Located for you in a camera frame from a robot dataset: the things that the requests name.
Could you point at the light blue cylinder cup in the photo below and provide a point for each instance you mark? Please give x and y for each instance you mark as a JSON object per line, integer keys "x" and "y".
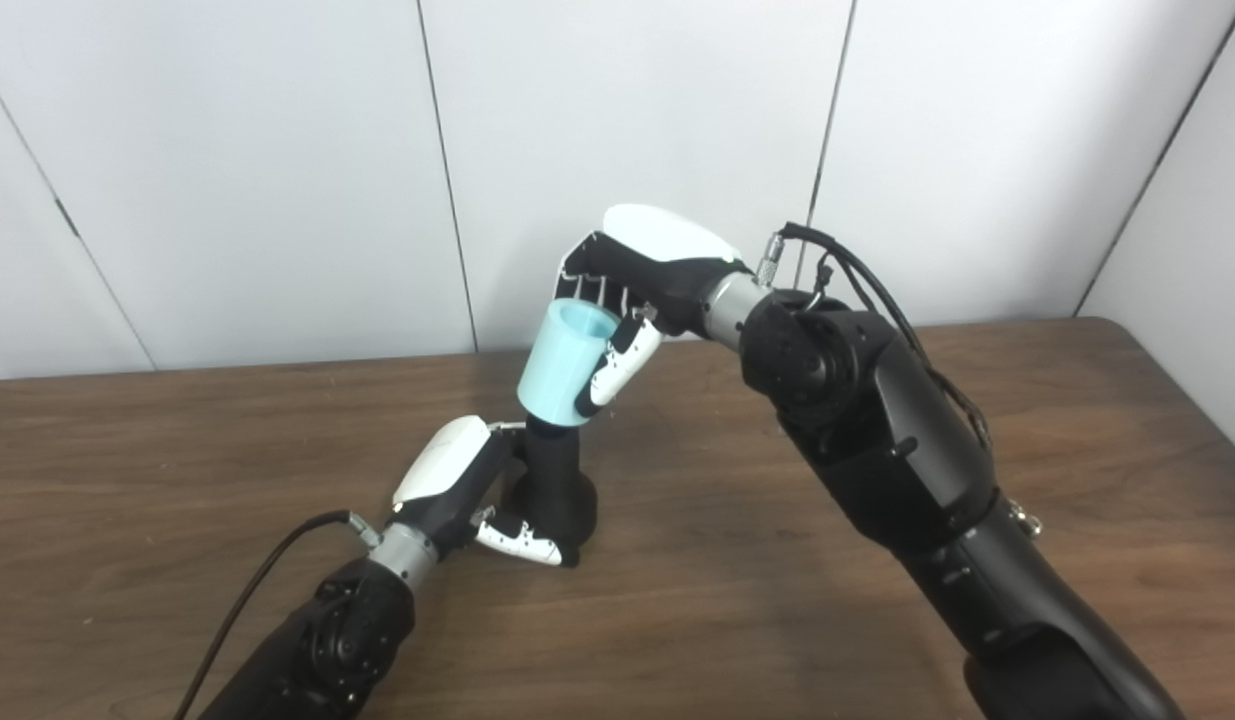
{"x": 557, "y": 365}

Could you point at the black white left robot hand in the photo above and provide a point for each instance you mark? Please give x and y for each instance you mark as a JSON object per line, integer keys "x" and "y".
{"x": 447, "y": 465}

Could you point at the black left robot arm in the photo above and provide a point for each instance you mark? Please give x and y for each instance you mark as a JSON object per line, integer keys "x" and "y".
{"x": 322, "y": 640}

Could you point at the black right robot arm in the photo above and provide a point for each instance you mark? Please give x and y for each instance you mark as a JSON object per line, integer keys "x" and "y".
{"x": 897, "y": 440}

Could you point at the black flared nozzle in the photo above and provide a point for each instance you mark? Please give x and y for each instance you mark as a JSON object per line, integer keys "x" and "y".
{"x": 557, "y": 480}

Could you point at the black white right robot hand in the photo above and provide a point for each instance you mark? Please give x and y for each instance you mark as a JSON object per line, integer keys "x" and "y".
{"x": 657, "y": 260}

